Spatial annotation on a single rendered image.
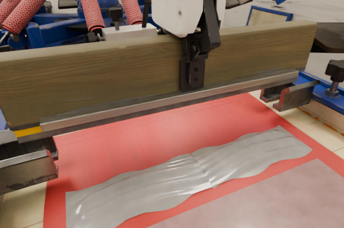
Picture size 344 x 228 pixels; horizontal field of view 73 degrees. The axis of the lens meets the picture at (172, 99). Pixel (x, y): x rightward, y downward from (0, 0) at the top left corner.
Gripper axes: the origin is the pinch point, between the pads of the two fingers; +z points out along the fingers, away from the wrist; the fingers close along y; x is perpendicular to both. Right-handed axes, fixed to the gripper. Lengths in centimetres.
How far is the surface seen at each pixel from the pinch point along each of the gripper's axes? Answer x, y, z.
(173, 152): -1.6, -0.3, 13.9
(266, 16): 195, -192, 40
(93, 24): -6.7, -47.0, 2.8
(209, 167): 1.6, 5.1, 13.3
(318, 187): 13.1, 13.3, 13.8
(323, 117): 25.9, 3.5, 12.5
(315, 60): 201, -123, 71
